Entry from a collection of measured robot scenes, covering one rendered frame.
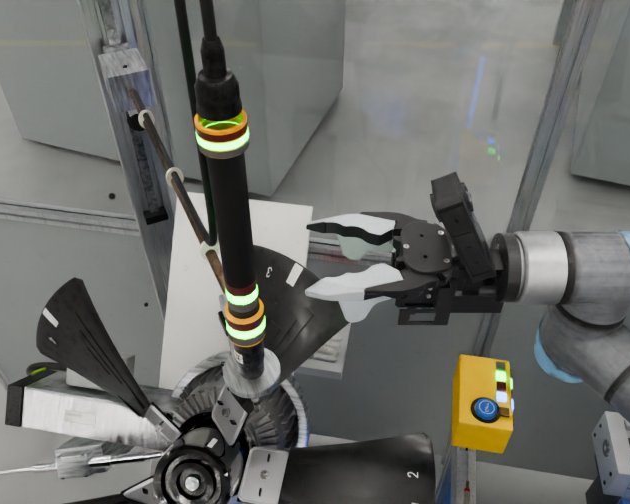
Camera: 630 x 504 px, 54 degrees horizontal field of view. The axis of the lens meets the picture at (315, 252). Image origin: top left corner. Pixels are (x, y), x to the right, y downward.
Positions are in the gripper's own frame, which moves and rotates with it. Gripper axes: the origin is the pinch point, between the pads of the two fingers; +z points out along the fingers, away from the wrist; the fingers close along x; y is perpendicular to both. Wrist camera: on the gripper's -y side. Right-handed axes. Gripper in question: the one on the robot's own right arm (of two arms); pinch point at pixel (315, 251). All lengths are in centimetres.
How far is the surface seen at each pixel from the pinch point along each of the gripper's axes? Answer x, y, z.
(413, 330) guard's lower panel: 65, 94, -28
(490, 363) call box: 29, 59, -35
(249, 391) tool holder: -3.4, 19.8, 7.7
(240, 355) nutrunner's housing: -1.7, 15.0, 8.5
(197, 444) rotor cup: 0.5, 39.8, 17.1
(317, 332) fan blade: 10.1, 25.6, -0.3
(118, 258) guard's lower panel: 80, 81, 56
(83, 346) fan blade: 14, 34, 36
